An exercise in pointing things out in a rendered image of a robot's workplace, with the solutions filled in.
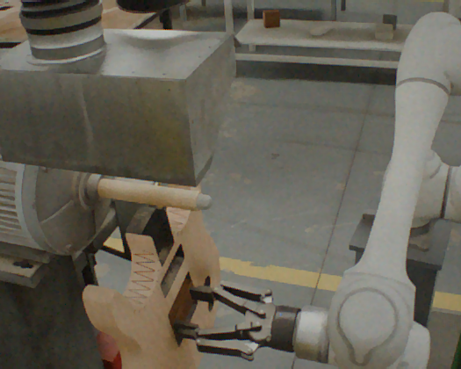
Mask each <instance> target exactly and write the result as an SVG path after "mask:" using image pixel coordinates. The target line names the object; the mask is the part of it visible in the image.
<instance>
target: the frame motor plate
mask: <svg viewBox="0 0 461 369"><path fill-rule="evenodd" d="M61 257H62V255H58V254H57V255H56V256H55V257H54V258H53V259H52V261H51V262H50V263H44V262H40V261H35V260H31V259H27V258H22V257H15V256H11V255H6V254H2V253H0V280H1V281H4V282H8V283H12V284H16V285H20V286H27V287H31V288H34V287H36V286H37V285H38V283H39V282H40V281H41V280H42V279H43V278H44V277H45V276H46V275H47V274H48V272H49V271H50V269H51V268H52V267H53V266H55V265H56V264H57V262H58V261H59V260H60V258H61Z"/></svg>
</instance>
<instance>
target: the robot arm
mask: <svg viewBox="0 0 461 369"><path fill-rule="evenodd" d="M404 45H405V46H404V47H403V50H402V53H401V56H400V61H399V65H398V71H397V83H396V91H395V112H396V126H395V138H394V145H393V154H392V159H391V160H390V162H389V163H388V165H387V168H386V170H385V175H384V180H383V185H382V192H381V200H380V203H379V206H378V210H367V209H365V210H364V211H363V215H362V218H363V219H365V220H367V221H370V222H373V223H374V224H373V227H372V230H371V232H370V234H369V237H370V238H369V241H368V243H367V246H366V249H365V252H364V254H363V256H362V258H361V259H360V261H359V262H358V263H357V264H356V265H354V266H353V267H351V268H349V269H347V270H345V271H344V273H343V275H342V279H341V282H340V284H339V286H338V287H337V290H336V292H335V295H334V297H333V299H332V300H331V303H330V308H322V307H314V306H308V305H305V306H304V307H303V308H302V311H301V309H300V308H298V307H289V306H285V305H280V306H276V305H274V304H273V303H272V300H273V297H272V291H271V290H270V289H258V288H254V287H251V286H245V285H242V284H238V283H235V282H232V281H228V280H224V279H222V280H221V281H220V283H219V285H218V286H215V287H209V286H197V287H194V286H191V287H190V289H189V291H190V294H191V298H192V299H194V300H202V301H207V302H211V303H214V302H215V301H221V302H222V303H224V304H226V305H228V306H229V307H231V308H233V309H235V310H237V311H238V312H240V313H242V314H244V315H245V316H246V318H245V320H244V321H243V323H238V324H236V325H235V326H230V327H221V328H212V329H210V328H204V329H200V328H199V326H198V324H194V323H189V322H180V321H177V320H176V321H175V322H174V326H175V329H176V332H177V333H178V334H179V336H180V337H182V338H187V339H190V340H195V345H196V347H197V350H198V351H199V352H204V353H212V354H219V355H227V356H234V357H241V358H244V359H245V360H247V361H248V362H252V361H253V360H254V354H255V353H256V350H257V349H258V348H261V347H264V346H268V347H270V348H272V349H274V350H279V351H286V352H290V353H293V352H294V354H295V357H296V358H301V359H305V360H309V361H313V362H317V363H321V364H329V365H334V366H336V367H339V368H340V369H427V366H428V362H429V354H430V334H429V331H428V330H427V329H425V328H424V327H423V326H422V325H420V324H419V323H418V322H414V291H415V287H414V285H413V284H412V283H411V281H410V280H409V279H408V277H407V274H406V269H405V267H406V259H407V246H408V247H412V248H415V249H418V250H421V251H424V252H427V251H429V248H430V243H429V240H430V237H431V234H432V230H433V227H434V225H435V223H436V222H437V221H438V219H439V218H442V219H445V220H449V221H454V222H457V223H461V166H459V167H453V166H449V165H447V164H445V163H443V162H441V158H440V156H439V155H438V154H437V153H436V152H435V151H434V150H432V148H431V143H432V141H433V139H434V136H435V133H436V130H437V128H438V126H439V123H440V118H441V117H442V116H443V112H444V110H445V108H446V106H447V104H448V98H449V96H461V22H460V21H459V20H458V19H457V18H455V17H453V16H451V15H450V14H449V13H447V12H441V11H437V12H431V13H428V14H426V15H424V16H422V17H421V18H420V20H419V21H418V22H416V24H415V25H414V27H413V28H412V32H411V33H410V34H409V35H408V37H407V40H406V42H405V44H404ZM449 167H450V168H449ZM448 172H449V173H448ZM445 186H446V187H445ZM441 215H442V216H441ZM235 296H236V297H235ZM237 297H240V298H243V299H246V300H247V301H244V300H241V299H239V298H237ZM214 298H215V299H214ZM248 300H255V301H260V302H262V304H261V305H258V306H257V305H255V304H253V303H252V302H250V301H248ZM242 330H243V332H241V331H242ZM235 339H238V340H239V341H243V340H249V341H250V342H251V344H245V345H244V344H238V343H230V342H222V341H226V340H235Z"/></svg>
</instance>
